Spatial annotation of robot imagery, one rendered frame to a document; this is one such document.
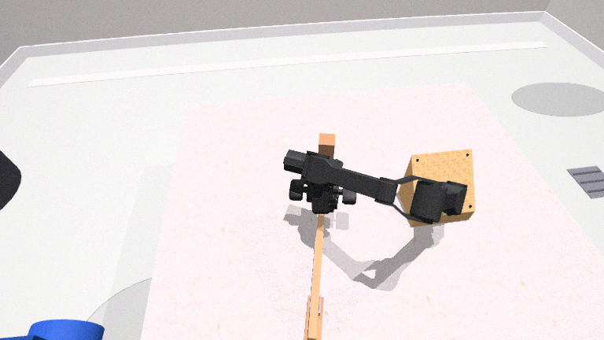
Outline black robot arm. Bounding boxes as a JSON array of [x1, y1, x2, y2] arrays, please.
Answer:
[[283, 150, 468, 224]]

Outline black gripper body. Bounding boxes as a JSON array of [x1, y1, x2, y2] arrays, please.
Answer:
[[289, 179, 357, 205]]

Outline long tan wooden rail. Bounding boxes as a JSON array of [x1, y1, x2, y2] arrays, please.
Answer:
[[308, 214, 325, 340]]

